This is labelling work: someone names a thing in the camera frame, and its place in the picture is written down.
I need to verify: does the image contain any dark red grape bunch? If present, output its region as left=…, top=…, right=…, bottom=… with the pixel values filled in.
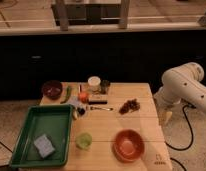
left=119, top=99, right=140, bottom=114

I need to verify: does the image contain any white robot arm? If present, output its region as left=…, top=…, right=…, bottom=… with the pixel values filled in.
left=153, top=62, right=206, bottom=126

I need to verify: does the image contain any red bowl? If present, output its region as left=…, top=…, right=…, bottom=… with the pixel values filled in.
left=112, top=129, right=145, bottom=163

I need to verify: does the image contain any dark maroon bowl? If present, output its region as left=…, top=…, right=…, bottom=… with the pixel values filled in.
left=41, top=80, right=63, bottom=100

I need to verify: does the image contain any dark glass jar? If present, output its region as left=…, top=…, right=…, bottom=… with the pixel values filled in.
left=100, top=80, right=110, bottom=94

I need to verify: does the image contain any metal spoon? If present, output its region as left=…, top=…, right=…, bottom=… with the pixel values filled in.
left=86, top=106, right=114, bottom=111

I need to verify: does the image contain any black brush block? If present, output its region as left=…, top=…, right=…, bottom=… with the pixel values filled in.
left=88, top=95, right=107, bottom=104

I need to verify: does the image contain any white lidded container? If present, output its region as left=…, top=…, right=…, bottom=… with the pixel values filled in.
left=88, top=76, right=101, bottom=92

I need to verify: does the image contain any orange fruit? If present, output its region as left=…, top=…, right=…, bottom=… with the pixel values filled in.
left=78, top=92, right=88, bottom=103

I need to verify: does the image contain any green cup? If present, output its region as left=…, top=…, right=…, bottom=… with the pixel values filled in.
left=75, top=133, right=92, bottom=150

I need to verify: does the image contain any white cloth with dark object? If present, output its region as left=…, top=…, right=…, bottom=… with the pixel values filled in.
left=67, top=97, right=86, bottom=120

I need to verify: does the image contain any green plastic tray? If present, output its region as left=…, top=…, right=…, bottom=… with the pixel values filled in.
left=9, top=105, right=73, bottom=168

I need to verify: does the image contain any blue grey sponge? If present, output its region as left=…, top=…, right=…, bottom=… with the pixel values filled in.
left=34, top=134, right=55, bottom=158

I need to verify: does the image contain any black cable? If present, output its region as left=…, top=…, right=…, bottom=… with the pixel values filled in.
left=164, top=104, right=195, bottom=152

